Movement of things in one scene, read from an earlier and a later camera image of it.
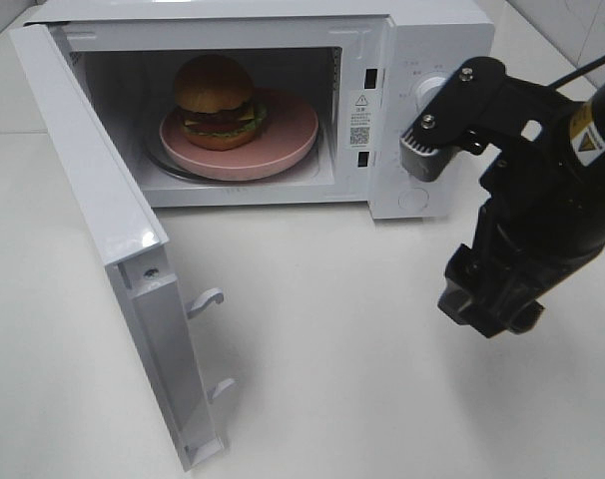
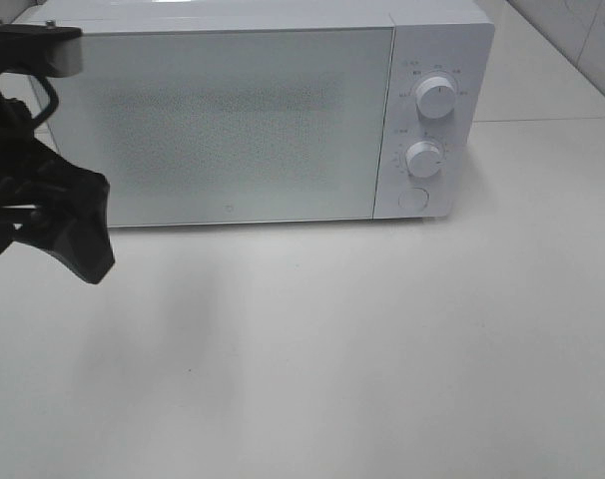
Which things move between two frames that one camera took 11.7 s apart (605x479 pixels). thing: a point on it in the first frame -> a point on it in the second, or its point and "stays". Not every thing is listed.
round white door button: (413, 199) stays
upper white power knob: (425, 91) stays
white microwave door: (129, 240) -> (230, 126)
